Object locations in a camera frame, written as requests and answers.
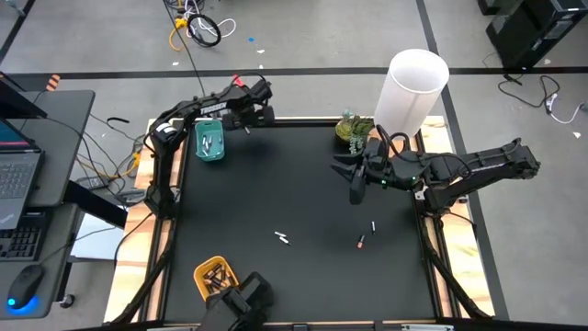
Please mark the black computer tower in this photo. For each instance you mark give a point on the black computer tower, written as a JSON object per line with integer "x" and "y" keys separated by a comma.
{"x": 537, "y": 32}

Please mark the black keyboard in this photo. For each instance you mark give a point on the black keyboard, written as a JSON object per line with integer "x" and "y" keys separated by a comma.
{"x": 18, "y": 239}

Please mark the black desk monitor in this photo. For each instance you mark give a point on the black desk monitor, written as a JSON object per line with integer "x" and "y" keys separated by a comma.
{"x": 18, "y": 99}

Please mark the potted succulent plant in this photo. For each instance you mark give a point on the potted succulent plant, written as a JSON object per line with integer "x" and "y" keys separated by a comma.
{"x": 353, "y": 128}

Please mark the grey laptop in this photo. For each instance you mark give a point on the grey laptop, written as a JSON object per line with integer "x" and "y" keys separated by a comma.
{"x": 18, "y": 170}

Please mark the dark grey desk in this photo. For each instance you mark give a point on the dark grey desk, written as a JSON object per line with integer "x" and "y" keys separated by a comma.
{"x": 64, "y": 138}

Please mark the silver mounting bracket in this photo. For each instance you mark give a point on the silver mounting bracket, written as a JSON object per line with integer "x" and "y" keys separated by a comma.
{"x": 419, "y": 194}

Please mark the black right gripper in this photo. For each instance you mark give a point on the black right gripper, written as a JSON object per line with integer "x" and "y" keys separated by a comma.
{"x": 386, "y": 167}

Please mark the dark grey keyboard shelf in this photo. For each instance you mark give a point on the dark grey keyboard shelf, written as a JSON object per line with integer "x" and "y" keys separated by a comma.
{"x": 50, "y": 276}

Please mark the teal plastic bin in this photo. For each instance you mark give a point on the teal plastic bin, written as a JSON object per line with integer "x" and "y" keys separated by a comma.
{"x": 218, "y": 154}

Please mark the yellow plastic tray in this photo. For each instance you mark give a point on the yellow plastic tray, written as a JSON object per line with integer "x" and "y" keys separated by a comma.
{"x": 200, "y": 278}

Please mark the black table-level camera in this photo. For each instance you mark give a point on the black table-level camera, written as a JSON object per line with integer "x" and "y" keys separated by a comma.
{"x": 299, "y": 327}

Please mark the silver metal plate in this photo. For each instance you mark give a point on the silver metal plate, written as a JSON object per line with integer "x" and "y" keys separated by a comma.
{"x": 174, "y": 328}
{"x": 427, "y": 328}

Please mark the black desk caster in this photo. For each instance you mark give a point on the black desk caster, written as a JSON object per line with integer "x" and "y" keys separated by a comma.
{"x": 67, "y": 301}

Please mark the black computer mouse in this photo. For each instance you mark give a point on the black computer mouse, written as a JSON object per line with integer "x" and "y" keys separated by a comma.
{"x": 25, "y": 286}

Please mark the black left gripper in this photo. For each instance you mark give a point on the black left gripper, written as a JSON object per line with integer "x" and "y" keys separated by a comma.
{"x": 250, "y": 117}

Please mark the orange black striped marker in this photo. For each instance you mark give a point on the orange black striped marker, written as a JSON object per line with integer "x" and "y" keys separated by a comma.
{"x": 53, "y": 82}

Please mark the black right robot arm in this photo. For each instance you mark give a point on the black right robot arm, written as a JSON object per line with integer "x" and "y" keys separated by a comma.
{"x": 473, "y": 165}

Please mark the grey power strip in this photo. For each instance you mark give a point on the grey power strip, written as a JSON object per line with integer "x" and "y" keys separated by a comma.
{"x": 92, "y": 182}

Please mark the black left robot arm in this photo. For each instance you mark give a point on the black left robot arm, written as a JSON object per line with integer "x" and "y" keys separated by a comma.
{"x": 211, "y": 108}

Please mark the white shade table lamp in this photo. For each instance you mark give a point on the white shade table lamp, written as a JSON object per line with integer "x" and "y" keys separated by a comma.
{"x": 411, "y": 92}

